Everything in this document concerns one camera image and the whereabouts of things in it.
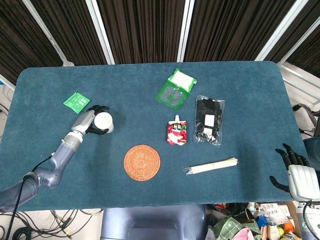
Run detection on green and white packet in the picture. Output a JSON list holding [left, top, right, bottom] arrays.
[[155, 68, 198, 111]]

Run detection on wrapped wooden chopsticks bundle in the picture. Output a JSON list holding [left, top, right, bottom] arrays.
[[183, 157, 240, 176]]

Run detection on white paper cup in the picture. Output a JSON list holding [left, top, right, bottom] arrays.
[[93, 112, 115, 133]]

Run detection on blue table cloth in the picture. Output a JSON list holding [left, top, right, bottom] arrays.
[[0, 60, 308, 212]]

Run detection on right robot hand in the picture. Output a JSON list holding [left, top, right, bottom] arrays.
[[269, 143, 320, 202]]

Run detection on round woven orange coaster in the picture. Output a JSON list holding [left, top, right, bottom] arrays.
[[123, 144, 162, 182]]

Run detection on small green sachet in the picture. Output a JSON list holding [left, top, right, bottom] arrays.
[[63, 91, 91, 115]]

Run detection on red drink pouch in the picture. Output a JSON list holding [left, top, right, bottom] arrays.
[[165, 114, 188, 146]]

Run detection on black floor cables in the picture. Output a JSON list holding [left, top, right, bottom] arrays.
[[0, 208, 105, 240]]

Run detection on box of assorted clutter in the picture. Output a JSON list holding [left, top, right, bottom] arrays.
[[205, 201, 305, 240]]

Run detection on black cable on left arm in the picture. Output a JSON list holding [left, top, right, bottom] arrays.
[[4, 152, 56, 240]]

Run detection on blue-grey robot torso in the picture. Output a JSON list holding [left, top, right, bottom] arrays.
[[100, 204, 207, 240]]

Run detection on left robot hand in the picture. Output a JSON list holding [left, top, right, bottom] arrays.
[[71, 104, 111, 136]]

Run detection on black chair frame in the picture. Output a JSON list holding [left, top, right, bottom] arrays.
[[291, 102, 320, 138]]

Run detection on black item in clear bag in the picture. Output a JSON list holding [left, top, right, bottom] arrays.
[[193, 94, 226, 148]]

